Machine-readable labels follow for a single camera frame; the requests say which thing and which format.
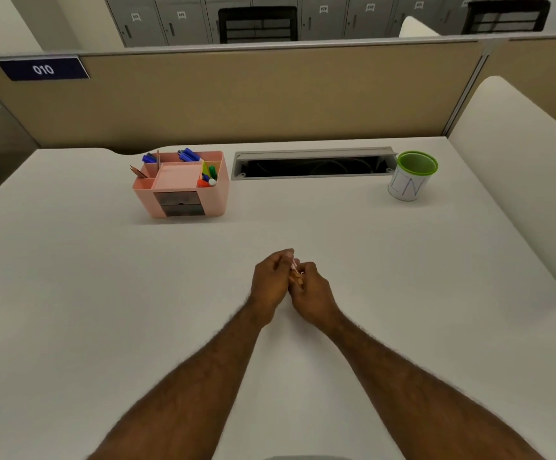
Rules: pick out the person's left hand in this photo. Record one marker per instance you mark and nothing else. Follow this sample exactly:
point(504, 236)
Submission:
point(267, 282)

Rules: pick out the person's right hand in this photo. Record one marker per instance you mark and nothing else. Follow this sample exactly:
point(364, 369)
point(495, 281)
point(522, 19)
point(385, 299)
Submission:
point(314, 296)

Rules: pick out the person's left fingers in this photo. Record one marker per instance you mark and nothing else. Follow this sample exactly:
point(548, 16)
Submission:
point(283, 257)

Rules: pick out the person's right fingers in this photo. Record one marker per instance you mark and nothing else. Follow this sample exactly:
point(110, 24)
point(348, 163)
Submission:
point(302, 275)

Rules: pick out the small orange stick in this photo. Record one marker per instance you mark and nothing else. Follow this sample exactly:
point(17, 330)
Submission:
point(296, 273)

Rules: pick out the person's right forearm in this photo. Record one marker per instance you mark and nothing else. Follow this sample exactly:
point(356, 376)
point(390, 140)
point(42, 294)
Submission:
point(405, 392)

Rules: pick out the person's left forearm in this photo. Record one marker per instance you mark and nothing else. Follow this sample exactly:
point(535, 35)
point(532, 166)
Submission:
point(189, 388)

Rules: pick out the orange marker with white cap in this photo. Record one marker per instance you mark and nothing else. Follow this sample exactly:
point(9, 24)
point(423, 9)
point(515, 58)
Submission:
point(207, 182)

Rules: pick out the green marker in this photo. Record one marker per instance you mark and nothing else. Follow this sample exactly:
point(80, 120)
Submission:
point(213, 172)

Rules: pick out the pink desk organizer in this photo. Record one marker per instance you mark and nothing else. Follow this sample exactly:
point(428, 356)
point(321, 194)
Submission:
point(182, 198)

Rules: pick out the yellow marker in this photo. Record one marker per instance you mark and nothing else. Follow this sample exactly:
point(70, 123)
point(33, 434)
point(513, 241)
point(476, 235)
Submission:
point(205, 168)

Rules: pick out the blue pens bundle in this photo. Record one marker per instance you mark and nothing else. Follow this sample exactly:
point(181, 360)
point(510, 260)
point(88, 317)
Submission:
point(189, 155)
point(150, 158)

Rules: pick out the white cup with green rim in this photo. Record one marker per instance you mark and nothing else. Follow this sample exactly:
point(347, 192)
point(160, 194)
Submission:
point(412, 179)

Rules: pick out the thin brown pencil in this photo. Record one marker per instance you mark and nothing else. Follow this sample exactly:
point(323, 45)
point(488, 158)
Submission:
point(158, 161)

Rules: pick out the beige desk partition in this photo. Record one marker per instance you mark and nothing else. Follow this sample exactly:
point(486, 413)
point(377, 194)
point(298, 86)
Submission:
point(239, 98)

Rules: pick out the brown pencils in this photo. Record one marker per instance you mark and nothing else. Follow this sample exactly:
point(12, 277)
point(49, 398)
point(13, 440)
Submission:
point(138, 171)

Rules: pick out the black office chair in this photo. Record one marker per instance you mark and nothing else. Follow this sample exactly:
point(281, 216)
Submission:
point(258, 24)
point(505, 16)

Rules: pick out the white side panel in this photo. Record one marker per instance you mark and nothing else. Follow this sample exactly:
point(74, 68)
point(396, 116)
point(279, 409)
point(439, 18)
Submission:
point(527, 177)

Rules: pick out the row of grey lockers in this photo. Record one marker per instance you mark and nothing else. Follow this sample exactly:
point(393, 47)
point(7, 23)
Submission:
point(182, 19)

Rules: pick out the small white panel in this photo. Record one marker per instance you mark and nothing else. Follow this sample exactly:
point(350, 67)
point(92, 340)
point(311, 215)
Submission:
point(416, 27)

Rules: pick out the beige side partition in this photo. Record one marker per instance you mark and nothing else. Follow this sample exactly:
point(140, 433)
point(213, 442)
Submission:
point(537, 81)

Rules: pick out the blue number sign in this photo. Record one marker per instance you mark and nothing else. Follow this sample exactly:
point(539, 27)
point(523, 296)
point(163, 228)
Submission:
point(43, 69)

